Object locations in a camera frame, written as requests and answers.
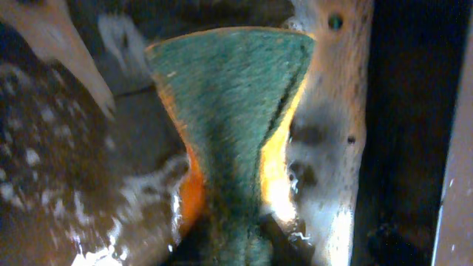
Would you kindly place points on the dark brown serving tray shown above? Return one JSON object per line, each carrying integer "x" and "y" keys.
{"x": 453, "y": 241}

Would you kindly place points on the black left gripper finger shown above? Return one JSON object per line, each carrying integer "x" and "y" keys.
{"x": 289, "y": 249}

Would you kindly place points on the yellow green scrub sponge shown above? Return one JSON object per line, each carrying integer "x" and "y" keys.
{"x": 231, "y": 93}

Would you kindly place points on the black tray with soapy water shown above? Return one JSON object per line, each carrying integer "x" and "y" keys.
{"x": 92, "y": 164}

